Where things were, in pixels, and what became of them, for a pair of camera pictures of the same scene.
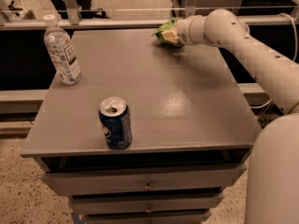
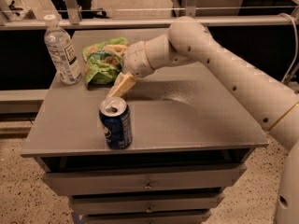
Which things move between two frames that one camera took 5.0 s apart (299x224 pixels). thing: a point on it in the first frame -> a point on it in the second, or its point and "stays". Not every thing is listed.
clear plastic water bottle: (60, 47) stays
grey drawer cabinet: (192, 130) stays
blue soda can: (115, 116) stays
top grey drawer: (68, 183) stays
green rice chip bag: (171, 24) -> (101, 65)
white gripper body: (182, 32) -> (135, 59)
